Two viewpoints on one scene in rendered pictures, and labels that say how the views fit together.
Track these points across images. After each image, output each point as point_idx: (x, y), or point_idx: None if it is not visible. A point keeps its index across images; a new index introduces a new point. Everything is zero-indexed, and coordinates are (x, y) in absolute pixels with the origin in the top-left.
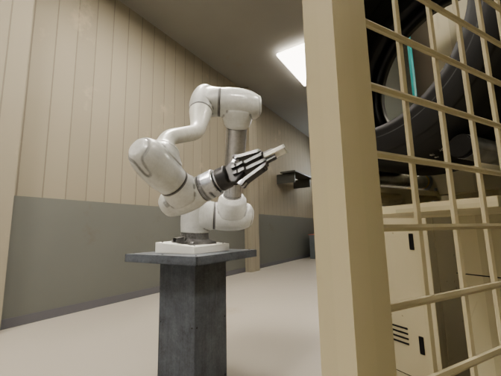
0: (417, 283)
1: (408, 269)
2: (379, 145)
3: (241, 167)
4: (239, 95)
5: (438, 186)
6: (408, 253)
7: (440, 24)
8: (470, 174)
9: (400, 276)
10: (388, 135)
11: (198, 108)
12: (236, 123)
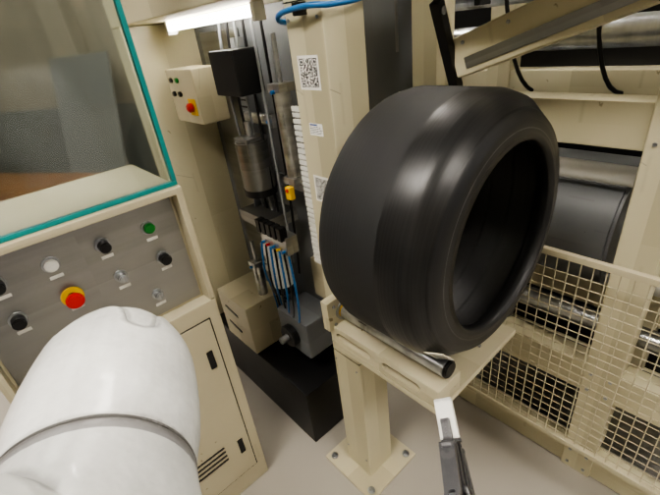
0: (227, 396)
1: (214, 391)
2: (493, 331)
3: (472, 494)
4: (192, 369)
5: None
6: (209, 375)
7: (346, 120)
8: None
9: (204, 407)
10: (500, 321)
11: None
12: None
